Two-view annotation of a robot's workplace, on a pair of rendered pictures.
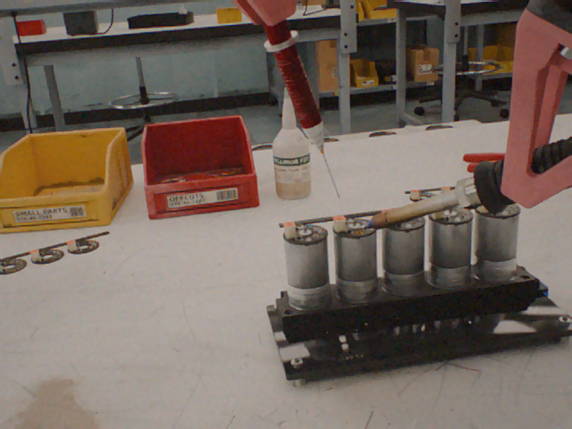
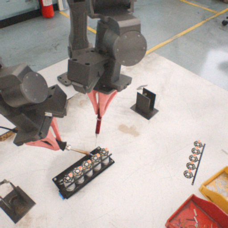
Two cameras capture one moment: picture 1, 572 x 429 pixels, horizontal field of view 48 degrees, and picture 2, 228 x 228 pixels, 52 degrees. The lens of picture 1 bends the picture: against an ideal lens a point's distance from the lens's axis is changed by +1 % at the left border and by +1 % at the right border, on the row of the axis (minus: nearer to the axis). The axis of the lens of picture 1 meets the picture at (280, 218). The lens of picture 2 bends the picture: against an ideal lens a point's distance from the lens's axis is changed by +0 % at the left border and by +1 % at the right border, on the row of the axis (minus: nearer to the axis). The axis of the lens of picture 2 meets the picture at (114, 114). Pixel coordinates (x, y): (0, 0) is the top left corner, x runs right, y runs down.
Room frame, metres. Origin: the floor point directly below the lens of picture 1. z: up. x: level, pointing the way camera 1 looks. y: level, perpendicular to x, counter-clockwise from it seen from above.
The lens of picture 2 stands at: (0.62, -0.18, 1.32)
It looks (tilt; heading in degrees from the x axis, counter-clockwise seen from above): 47 degrees down; 146
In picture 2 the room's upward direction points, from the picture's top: straight up
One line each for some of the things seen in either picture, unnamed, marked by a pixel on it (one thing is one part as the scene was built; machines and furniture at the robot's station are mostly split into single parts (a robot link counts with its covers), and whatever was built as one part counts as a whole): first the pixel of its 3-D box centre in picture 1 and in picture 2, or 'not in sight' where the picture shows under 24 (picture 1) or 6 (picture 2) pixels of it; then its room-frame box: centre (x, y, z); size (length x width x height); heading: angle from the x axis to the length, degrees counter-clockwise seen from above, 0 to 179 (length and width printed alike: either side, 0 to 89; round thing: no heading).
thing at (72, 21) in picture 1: (81, 21); not in sight; (2.64, 0.72, 0.80); 0.15 x 0.12 x 0.10; 10
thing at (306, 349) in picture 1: (414, 323); (84, 171); (0.31, -0.07, 0.76); 0.16 x 0.07 x 0.01; 98
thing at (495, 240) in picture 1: (494, 247); (69, 183); (0.34, -0.12, 0.79); 0.02 x 0.02 x 0.05
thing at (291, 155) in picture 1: (290, 142); not in sight; (0.56, -0.01, 0.80); 0.03 x 0.03 x 0.10
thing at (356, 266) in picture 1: (356, 266); (95, 163); (0.32, -0.04, 0.79); 0.02 x 0.02 x 0.05
